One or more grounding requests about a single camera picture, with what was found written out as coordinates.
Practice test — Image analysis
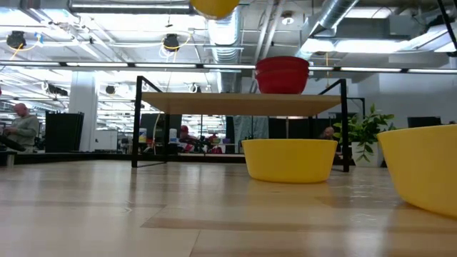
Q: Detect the small green potted plant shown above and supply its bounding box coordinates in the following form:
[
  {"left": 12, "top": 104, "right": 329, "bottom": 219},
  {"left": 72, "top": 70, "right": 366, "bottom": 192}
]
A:
[{"left": 332, "top": 103, "right": 398, "bottom": 168}]

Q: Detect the grey fabric panel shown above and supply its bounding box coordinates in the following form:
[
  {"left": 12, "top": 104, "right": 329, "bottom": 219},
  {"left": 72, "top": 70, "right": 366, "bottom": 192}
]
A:
[{"left": 233, "top": 116, "right": 269, "bottom": 151}]

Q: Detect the person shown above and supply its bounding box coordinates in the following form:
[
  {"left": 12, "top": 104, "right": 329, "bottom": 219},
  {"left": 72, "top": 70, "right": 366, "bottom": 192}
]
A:
[
  {"left": 318, "top": 126, "right": 342, "bottom": 154},
  {"left": 0, "top": 102, "right": 41, "bottom": 154},
  {"left": 178, "top": 124, "right": 201, "bottom": 154}
]

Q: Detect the black monitor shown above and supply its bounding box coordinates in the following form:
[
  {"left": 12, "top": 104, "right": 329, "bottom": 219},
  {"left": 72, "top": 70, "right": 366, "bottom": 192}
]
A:
[{"left": 406, "top": 116, "right": 443, "bottom": 129}]

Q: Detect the black ceiling-mounted device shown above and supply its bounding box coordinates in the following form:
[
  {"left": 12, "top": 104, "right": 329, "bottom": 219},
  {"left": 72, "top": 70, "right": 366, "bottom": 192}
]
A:
[
  {"left": 6, "top": 30, "right": 28, "bottom": 49},
  {"left": 163, "top": 33, "right": 181, "bottom": 52}
]

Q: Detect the black aluminium table frame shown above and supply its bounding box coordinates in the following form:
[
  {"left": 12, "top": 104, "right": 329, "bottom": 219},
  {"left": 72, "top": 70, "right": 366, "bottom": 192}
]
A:
[{"left": 0, "top": 151, "right": 251, "bottom": 166}]

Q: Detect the black partition cabinet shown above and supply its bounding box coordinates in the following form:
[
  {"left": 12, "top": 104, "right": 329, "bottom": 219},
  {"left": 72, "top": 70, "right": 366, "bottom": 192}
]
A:
[{"left": 44, "top": 111, "right": 85, "bottom": 153}]

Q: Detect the thin black cable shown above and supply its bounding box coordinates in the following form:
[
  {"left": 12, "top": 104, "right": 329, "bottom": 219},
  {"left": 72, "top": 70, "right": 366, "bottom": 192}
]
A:
[{"left": 437, "top": 0, "right": 457, "bottom": 58}]

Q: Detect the floral bowl with red outside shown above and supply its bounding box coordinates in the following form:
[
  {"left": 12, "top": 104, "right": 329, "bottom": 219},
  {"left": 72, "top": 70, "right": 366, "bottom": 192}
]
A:
[
  {"left": 255, "top": 73, "right": 310, "bottom": 95},
  {"left": 255, "top": 67, "right": 310, "bottom": 76},
  {"left": 255, "top": 56, "right": 310, "bottom": 71}
]

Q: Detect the silver round air duct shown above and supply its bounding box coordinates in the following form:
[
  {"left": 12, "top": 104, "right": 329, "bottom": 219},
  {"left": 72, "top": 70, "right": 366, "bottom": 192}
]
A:
[
  {"left": 206, "top": 6, "right": 243, "bottom": 94},
  {"left": 301, "top": 0, "right": 360, "bottom": 60}
]

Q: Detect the yellow plastic mini bowl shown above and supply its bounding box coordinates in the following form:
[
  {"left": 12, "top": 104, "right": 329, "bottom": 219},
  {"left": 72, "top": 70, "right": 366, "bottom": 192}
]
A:
[
  {"left": 189, "top": 0, "right": 241, "bottom": 21},
  {"left": 376, "top": 124, "right": 457, "bottom": 219},
  {"left": 241, "top": 138, "right": 338, "bottom": 184}
]

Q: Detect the long ceiling light strip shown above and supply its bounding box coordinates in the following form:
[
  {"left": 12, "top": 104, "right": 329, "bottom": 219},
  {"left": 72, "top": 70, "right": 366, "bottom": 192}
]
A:
[{"left": 0, "top": 61, "right": 457, "bottom": 74}]

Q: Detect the white square pillar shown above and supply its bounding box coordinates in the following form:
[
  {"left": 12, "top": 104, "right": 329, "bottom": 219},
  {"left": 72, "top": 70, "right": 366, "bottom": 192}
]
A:
[{"left": 69, "top": 71, "right": 99, "bottom": 153}]

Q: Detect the wooden shelf with black legs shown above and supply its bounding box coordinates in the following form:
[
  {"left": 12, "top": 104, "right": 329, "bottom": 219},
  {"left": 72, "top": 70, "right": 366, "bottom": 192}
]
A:
[{"left": 131, "top": 75, "right": 350, "bottom": 173}]

